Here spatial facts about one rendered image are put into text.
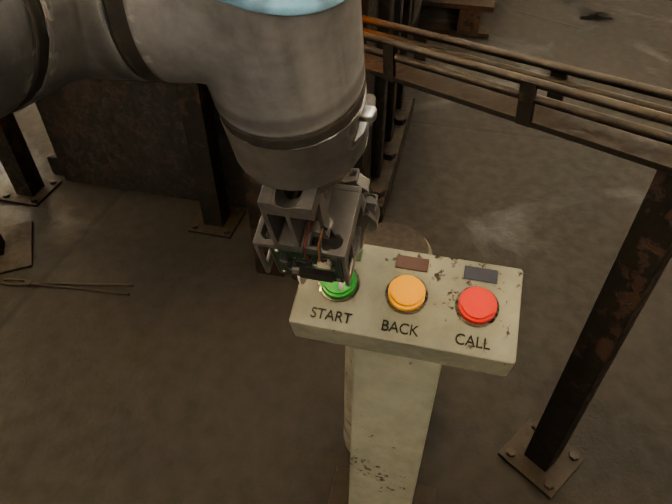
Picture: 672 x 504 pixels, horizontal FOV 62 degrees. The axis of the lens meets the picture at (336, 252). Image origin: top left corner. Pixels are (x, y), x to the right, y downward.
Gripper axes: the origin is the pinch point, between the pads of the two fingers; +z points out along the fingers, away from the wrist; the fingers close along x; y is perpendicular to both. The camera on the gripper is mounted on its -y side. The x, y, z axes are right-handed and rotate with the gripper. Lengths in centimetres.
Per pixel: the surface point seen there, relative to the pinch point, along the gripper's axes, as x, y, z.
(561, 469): 39, 5, 69
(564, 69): 22.3, -34.4, 6.3
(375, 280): 3.7, -0.7, 6.9
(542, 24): 43, -216, 150
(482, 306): 15.3, 0.7, 5.9
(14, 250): -103, -24, 78
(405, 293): 7.2, 0.7, 5.9
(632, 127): 29.1, -22.6, 2.7
